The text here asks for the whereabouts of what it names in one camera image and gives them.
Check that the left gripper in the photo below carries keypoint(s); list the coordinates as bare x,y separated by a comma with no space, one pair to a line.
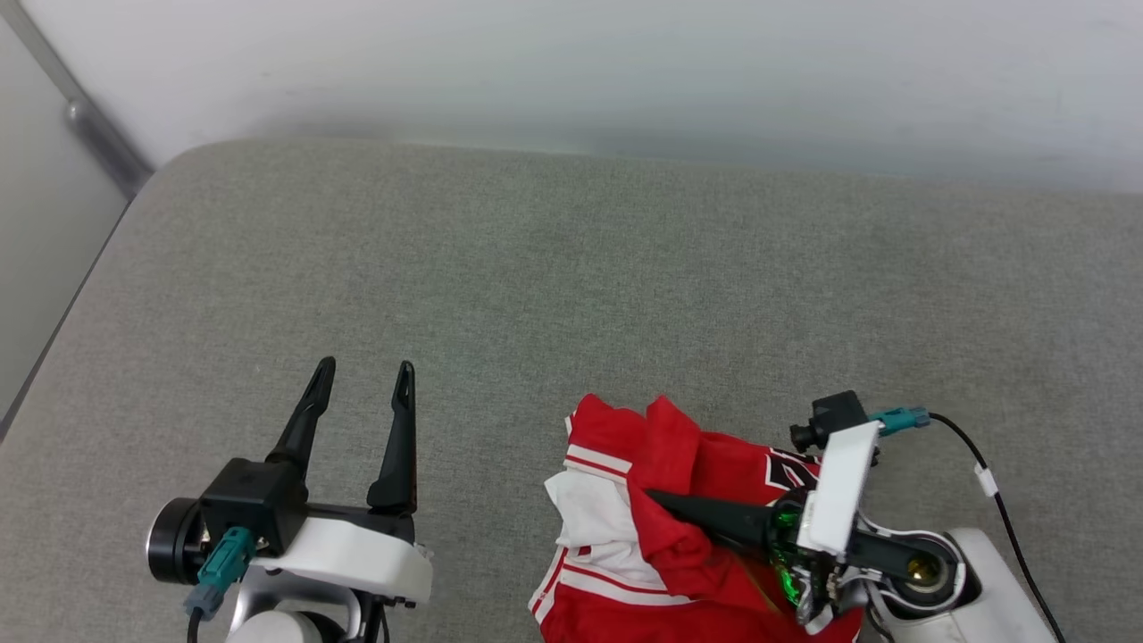
357,554

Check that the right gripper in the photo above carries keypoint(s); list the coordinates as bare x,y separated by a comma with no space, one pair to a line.
893,554

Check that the red and white jersey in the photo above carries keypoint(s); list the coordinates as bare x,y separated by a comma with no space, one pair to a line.
616,429

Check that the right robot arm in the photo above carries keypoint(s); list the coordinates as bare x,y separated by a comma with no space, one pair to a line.
1000,607

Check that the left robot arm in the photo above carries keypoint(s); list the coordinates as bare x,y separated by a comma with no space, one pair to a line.
286,625

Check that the grey fabric sofa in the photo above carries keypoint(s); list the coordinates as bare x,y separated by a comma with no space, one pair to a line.
571,295

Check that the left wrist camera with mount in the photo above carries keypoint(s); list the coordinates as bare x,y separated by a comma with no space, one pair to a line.
254,500

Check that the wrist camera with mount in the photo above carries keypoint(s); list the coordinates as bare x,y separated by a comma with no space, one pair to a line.
254,500
839,491

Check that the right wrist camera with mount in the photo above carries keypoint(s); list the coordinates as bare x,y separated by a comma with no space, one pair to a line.
839,491

